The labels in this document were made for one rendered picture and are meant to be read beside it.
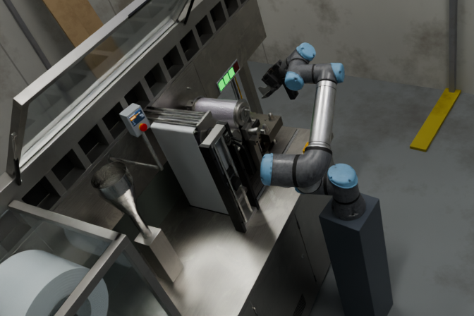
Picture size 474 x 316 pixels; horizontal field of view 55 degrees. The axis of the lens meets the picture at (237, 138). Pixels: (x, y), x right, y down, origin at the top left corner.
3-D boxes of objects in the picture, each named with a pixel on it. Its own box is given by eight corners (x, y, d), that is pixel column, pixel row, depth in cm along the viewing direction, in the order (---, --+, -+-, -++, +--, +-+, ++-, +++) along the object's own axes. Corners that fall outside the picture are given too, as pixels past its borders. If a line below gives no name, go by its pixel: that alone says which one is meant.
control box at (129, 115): (140, 139, 166) (128, 118, 160) (130, 134, 170) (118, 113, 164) (154, 127, 169) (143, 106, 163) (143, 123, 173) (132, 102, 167)
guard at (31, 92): (30, 119, 120) (8, 101, 120) (18, 188, 164) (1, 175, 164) (231, -56, 188) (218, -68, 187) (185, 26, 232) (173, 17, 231)
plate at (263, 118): (271, 143, 244) (268, 135, 240) (210, 135, 265) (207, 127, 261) (283, 124, 253) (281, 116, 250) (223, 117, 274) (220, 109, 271)
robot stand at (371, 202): (393, 303, 259) (379, 198, 205) (378, 333, 249) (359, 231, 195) (360, 288, 272) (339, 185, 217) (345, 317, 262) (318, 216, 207)
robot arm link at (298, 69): (309, 77, 169) (314, 56, 175) (281, 78, 173) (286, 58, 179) (314, 92, 174) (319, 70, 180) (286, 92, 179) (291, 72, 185)
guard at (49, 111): (24, 101, 125) (22, 99, 124) (15, 168, 164) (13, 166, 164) (213, -56, 187) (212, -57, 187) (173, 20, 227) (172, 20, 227)
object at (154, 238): (174, 289, 199) (117, 203, 164) (150, 280, 206) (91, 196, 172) (191, 262, 207) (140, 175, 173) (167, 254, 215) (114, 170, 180)
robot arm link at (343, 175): (357, 204, 193) (353, 182, 185) (326, 202, 199) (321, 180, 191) (361, 183, 201) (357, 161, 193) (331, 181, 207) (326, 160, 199)
